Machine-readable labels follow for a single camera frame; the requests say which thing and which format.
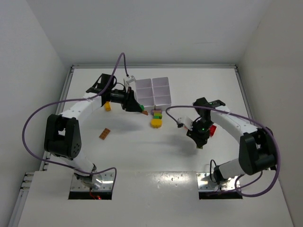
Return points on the green square lego brick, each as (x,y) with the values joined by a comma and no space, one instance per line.
(156,116)

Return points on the white divided container right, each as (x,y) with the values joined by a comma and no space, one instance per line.
(161,93)

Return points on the white divided container left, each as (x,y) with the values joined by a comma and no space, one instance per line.
(144,93)

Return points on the red rectangular lego brick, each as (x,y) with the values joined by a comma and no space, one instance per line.
(212,130)

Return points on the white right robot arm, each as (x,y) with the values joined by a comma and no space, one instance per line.
(257,151)

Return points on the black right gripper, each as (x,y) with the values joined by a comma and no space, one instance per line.
(199,136)

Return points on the yellow round lego piece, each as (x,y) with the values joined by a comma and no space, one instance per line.
(156,123)

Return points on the tan lego plate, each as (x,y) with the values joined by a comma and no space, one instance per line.
(104,134)

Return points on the white divided container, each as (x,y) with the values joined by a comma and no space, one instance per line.
(144,93)
(161,93)

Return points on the yellow curved lego brick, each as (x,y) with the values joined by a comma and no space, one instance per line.
(107,106)

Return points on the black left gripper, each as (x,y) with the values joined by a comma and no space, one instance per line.
(129,100)

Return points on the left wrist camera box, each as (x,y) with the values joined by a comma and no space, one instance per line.
(128,80)

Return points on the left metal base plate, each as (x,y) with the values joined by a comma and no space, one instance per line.
(97,183)

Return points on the pink patterned lego piece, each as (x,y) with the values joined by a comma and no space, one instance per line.
(156,111)

